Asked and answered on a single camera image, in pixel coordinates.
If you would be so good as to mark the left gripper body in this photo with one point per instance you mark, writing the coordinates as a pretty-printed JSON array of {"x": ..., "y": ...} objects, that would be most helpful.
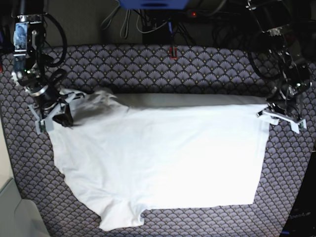
[{"x": 289, "y": 109}]

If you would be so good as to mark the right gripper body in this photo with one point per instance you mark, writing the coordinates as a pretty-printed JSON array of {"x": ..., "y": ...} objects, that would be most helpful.
[{"x": 49, "y": 104}]

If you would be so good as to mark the white T-shirt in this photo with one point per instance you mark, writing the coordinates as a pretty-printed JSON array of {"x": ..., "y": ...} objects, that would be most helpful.
[{"x": 120, "y": 160}]

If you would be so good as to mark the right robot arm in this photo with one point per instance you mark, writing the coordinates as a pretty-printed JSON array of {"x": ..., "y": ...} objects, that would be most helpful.
[{"x": 37, "y": 72}]

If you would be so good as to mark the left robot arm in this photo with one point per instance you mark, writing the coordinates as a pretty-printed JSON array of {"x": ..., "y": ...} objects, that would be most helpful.
[{"x": 274, "y": 19}]

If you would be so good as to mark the fan-patterned table cloth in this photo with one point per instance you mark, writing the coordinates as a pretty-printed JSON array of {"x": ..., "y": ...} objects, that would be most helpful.
[{"x": 135, "y": 68}]

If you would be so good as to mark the black device at right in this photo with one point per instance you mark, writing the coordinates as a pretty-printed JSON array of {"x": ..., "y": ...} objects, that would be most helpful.
[{"x": 302, "y": 219}]

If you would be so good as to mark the red table clamp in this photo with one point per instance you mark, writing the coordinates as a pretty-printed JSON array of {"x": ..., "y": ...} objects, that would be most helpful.
[{"x": 173, "y": 53}]

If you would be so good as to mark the white plastic bin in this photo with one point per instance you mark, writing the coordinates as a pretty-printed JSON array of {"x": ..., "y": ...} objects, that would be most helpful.
[{"x": 19, "y": 217}]

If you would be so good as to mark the blue box overhead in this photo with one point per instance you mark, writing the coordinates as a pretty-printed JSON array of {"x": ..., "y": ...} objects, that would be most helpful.
[{"x": 153, "y": 4}]

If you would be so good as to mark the blue clamp handle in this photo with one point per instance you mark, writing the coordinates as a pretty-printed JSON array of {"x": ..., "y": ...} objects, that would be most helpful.
[{"x": 170, "y": 27}]

